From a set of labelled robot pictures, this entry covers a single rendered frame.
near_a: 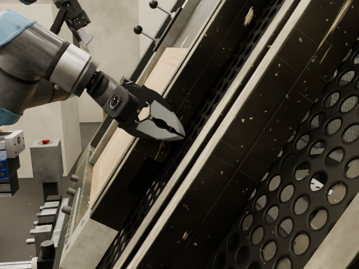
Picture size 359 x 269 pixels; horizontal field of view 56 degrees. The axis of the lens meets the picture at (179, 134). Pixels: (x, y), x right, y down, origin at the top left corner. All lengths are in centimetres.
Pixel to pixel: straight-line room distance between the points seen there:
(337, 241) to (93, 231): 61
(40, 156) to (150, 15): 366
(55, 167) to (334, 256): 154
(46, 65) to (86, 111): 580
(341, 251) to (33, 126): 366
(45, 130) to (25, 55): 317
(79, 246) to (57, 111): 297
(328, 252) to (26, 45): 51
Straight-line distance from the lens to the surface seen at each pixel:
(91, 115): 638
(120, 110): 51
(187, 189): 36
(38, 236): 128
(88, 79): 58
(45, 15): 364
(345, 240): 19
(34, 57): 59
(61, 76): 59
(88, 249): 77
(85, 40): 146
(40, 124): 375
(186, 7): 141
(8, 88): 63
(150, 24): 502
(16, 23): 60
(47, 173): 168
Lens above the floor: 137
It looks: 15 degrees down
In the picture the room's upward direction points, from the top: straight up
